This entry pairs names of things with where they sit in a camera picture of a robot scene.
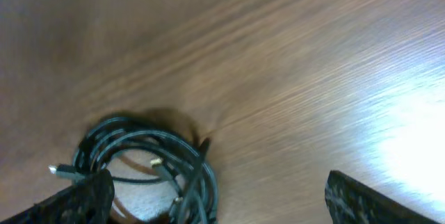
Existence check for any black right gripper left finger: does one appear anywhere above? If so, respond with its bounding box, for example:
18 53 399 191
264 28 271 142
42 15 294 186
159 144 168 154
1 169 115 224

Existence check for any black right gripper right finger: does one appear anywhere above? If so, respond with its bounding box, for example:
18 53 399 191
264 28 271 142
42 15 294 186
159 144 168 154
325 170 438 224

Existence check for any black USB cable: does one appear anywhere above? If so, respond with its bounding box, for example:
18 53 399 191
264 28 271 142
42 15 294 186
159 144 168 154
48 114 220 224

